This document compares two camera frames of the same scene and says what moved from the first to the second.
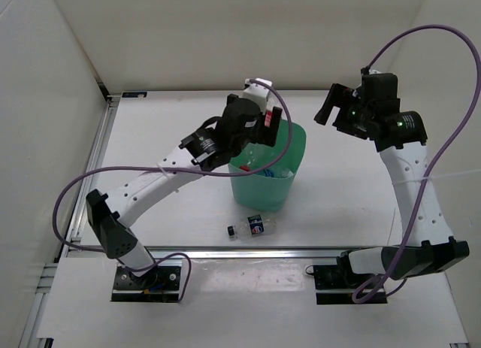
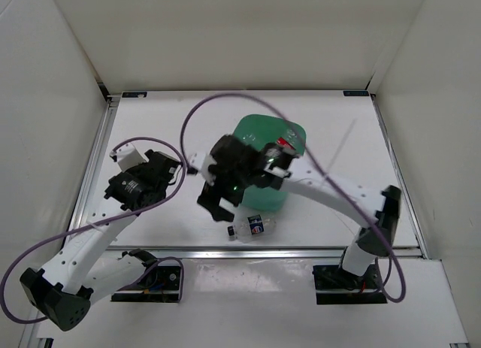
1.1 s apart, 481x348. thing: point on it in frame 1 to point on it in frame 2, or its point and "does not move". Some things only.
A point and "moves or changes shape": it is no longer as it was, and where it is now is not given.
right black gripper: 337,96 to 210,197
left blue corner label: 134,95 does not move
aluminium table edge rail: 212,252 does not move
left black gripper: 264,134 to 137,170
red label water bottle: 252,152 moves or changes shape
